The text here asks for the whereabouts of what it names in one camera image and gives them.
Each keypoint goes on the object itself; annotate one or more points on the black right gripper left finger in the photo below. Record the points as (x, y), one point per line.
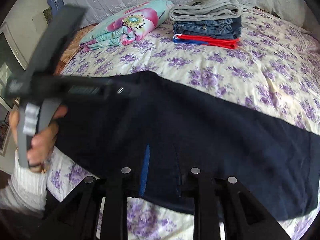
(65, 175)

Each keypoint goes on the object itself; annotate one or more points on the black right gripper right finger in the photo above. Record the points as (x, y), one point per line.
(215, 185)

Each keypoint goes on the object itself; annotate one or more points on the navy blue pants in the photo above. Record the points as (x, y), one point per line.
(161, 129)

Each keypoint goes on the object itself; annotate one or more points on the white knit sleeve forearm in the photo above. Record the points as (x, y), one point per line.
(26, 191)

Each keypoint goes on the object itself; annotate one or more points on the floral turquoise folded quilt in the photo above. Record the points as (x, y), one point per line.
(127, 26)

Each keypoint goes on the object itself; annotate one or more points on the purple floral bedspread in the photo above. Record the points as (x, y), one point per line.
(272, 71)

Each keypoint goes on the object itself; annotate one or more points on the red blue folded garment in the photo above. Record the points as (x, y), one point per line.
(205, 41)

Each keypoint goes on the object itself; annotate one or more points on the folded blue jeans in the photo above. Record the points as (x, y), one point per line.
(228, 28)

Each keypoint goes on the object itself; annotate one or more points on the folded grey sweatpants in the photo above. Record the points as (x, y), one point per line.
(205, 10)

